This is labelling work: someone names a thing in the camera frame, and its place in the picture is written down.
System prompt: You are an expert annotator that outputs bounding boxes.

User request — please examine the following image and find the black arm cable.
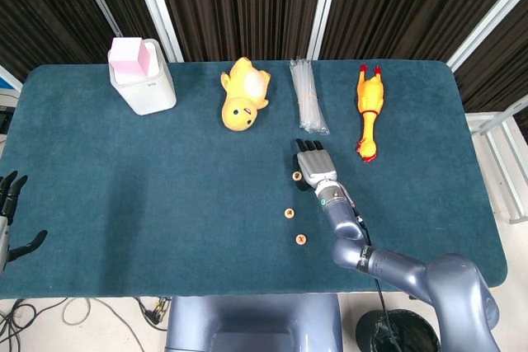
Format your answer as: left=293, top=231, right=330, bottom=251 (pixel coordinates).
left=348, top=197, right=395, bottom=352

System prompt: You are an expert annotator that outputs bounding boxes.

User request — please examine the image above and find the white frame post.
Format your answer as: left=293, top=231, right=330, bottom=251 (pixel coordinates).
left=307, top=0, right=344, bottom=60
left=446, top=0, right=528, bottom=73
left=127, top=0, right=185, bottom=63

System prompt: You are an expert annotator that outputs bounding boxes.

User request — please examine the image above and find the black floor cable bundle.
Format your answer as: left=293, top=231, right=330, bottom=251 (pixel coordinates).
left=0, top=298, right=54, bottom=352

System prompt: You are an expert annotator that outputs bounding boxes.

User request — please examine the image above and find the aluminium frame rack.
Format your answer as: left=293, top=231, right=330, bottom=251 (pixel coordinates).
left=465, top=94, right=528, bottom=226

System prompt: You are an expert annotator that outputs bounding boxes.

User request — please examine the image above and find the clear bag of straws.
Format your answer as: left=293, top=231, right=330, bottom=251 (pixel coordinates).
left=289, top=58, right=331, bottom=136

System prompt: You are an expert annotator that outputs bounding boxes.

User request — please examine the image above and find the grey floor cable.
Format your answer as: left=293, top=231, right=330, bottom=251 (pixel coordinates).
left=61, top=297, right=137, bottom=352

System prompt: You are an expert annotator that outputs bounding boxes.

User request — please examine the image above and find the pink paper box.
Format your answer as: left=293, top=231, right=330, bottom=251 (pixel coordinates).
left=110, top=37, right=151, bottom=81

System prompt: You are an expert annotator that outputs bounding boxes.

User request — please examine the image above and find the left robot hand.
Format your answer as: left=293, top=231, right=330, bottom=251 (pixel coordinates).
left=0, top=170, right=49, bottom=275

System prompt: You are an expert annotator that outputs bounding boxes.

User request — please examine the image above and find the blue-grey robot torso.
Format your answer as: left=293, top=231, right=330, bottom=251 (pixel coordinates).
left=164, top=293, right=344, bottom=352

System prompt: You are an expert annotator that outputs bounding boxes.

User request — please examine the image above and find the black plug cable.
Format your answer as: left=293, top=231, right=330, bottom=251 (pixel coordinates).
left=135, top=296, right=171, bottom=332

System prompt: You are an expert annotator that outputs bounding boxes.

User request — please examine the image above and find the white plastic bin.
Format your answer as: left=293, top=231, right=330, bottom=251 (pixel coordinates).
left=107, top=37, right=177, bottom=116

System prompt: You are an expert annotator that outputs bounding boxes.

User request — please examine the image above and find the white and blue panel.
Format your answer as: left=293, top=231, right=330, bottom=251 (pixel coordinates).
left=0, top=63, right=22, bottom=93

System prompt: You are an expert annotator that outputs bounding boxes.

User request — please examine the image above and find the black box device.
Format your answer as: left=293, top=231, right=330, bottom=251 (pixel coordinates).
left=0, top=106, right=16, bottom=135

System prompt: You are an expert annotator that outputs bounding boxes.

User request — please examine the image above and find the black trash bin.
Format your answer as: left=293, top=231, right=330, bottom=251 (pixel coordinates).
left=355, top=308, right=441, bottom=352

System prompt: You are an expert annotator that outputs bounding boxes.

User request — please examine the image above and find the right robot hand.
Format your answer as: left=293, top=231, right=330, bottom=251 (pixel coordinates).
left=291, top=138, right=339, bottom=192

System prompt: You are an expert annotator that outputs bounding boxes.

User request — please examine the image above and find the yellow plush duck toy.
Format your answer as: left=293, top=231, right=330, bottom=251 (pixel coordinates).
left=220, top=56, right=272, bottom=133

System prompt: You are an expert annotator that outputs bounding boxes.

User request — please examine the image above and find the teal table cloth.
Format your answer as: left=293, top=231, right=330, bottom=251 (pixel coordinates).
left=0, top=59, right=508, bottom=300

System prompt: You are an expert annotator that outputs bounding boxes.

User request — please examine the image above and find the yellow rubber chicken toy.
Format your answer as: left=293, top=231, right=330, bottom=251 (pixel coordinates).
left=356, top=64, right=386, bottom=163

